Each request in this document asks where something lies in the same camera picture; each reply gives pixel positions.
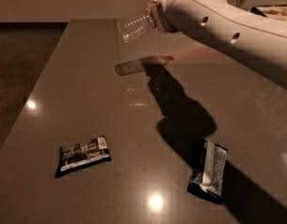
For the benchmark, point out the black snack bar wrapper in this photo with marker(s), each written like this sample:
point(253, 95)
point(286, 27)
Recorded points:
point(82, 155)

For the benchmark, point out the blue white snack wrapper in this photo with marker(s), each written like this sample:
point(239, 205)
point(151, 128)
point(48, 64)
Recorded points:
point(207, 177)

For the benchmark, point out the clear plastic water bottle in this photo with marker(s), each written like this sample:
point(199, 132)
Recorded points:
point(136, 26)

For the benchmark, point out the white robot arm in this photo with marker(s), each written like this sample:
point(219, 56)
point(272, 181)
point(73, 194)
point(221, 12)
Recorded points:
point(258, 42)

